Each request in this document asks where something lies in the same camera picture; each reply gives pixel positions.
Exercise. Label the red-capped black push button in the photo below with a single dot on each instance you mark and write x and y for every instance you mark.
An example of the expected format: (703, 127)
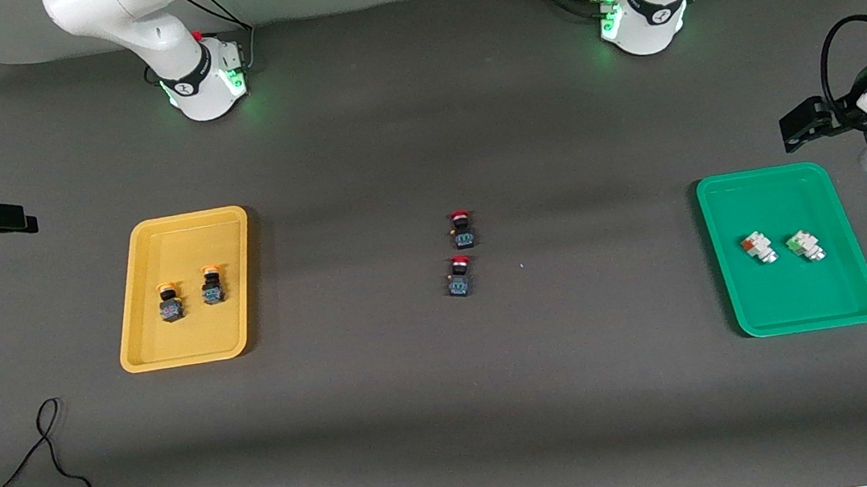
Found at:
(459, 280)
(463, 232)

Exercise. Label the white orange-marked switch block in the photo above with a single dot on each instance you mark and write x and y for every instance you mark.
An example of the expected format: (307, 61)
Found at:
(758, 247)

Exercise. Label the green-capped white push button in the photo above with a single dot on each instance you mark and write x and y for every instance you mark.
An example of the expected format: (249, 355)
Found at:
(804, 246)

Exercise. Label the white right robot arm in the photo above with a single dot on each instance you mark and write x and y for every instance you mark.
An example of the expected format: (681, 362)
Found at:
(124, 17)

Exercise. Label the yellow plastic tray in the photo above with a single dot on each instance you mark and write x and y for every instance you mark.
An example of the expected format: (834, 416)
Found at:
(196, 330)

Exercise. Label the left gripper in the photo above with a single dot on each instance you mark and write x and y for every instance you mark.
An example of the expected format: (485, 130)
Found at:
(840, 117)

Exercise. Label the yellow-capped black push button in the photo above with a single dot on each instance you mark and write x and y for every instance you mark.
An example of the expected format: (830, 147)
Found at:
(170, 305)
(212, 290)

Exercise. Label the green plastic tray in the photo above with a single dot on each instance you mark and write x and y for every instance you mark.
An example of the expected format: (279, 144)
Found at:
(795, 290)

